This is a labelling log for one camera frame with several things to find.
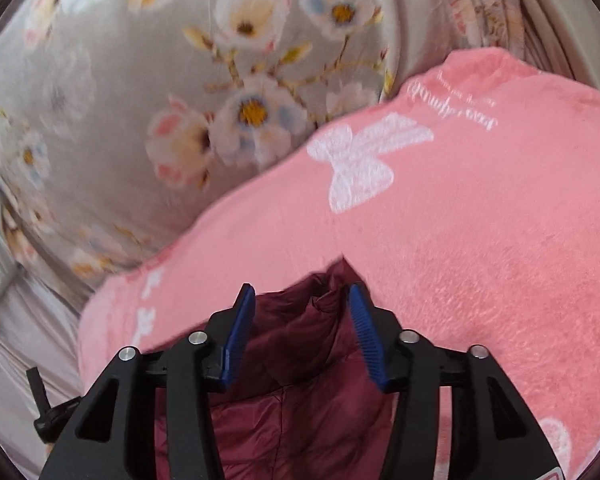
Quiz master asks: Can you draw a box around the maroon puffer jacket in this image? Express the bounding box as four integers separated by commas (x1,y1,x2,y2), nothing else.
154,258,406,480

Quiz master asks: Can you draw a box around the grey floral quilt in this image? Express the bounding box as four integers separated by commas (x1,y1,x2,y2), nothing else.
0,0,524,304

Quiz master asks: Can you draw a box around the white satin curtain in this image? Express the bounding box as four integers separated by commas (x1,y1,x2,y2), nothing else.
0,0,600,479

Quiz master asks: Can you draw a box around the pink fleece blanket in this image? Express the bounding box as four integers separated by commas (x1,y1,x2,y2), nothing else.
79,49,600,479

